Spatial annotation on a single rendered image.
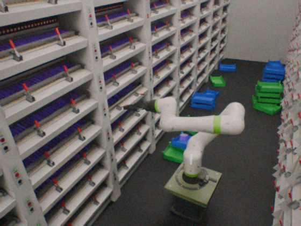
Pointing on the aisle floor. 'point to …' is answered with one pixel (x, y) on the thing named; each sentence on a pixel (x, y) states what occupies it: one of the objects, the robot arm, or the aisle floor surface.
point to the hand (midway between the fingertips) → (128, 107)
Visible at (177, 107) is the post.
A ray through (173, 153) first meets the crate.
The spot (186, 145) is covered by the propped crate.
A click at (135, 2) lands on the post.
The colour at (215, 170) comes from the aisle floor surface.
